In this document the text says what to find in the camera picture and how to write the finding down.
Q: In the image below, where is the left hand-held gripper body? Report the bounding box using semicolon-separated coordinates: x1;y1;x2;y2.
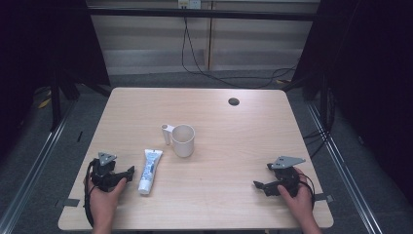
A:
90;151;129;193

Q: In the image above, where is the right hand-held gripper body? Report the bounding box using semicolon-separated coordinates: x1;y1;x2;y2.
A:
266;155;308;198

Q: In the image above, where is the white blue toothpaste tube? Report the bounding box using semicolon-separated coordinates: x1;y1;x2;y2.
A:
137;148;164;196

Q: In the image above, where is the white cup with handle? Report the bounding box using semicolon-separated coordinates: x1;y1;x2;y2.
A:
161;123;197;159

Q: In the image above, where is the person's left hand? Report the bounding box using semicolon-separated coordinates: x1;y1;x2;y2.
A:
84;176;129;214

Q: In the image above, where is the person's right hand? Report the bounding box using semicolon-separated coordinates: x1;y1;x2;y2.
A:
277;167;316;222

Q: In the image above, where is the black tape strip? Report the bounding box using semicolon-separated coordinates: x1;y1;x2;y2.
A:
54;198;81;209
314;193;334;204

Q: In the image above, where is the black metal stand leg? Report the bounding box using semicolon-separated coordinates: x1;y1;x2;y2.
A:
48;61;64;133

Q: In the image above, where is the yellow floor tape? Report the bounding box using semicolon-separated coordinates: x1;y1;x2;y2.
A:
37;97;53;110

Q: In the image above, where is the dark curtain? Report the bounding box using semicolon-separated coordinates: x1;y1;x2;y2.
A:
0;0;111;157
291;0;413;206

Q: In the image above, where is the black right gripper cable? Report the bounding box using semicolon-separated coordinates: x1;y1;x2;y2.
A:
297;173;317;209

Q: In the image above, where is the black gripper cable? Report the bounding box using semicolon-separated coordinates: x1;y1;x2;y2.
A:
297;173;317;209
83;158;98;228

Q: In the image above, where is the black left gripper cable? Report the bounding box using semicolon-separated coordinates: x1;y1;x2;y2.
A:
83;158;98;228

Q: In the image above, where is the black cable bundle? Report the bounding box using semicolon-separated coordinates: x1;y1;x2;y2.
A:
302;87;337;160

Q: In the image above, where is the metal floor rail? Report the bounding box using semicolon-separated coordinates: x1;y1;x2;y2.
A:
0;100;77;234
306;101;386;234

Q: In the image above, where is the black hanging wall cable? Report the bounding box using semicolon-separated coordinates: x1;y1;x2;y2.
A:
180;16;298;90

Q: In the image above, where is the black horizontal frame bar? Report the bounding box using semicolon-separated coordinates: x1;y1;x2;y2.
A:
87;7;320;22

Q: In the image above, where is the white wall outlet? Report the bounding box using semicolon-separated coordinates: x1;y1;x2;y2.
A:
177;0;203;10

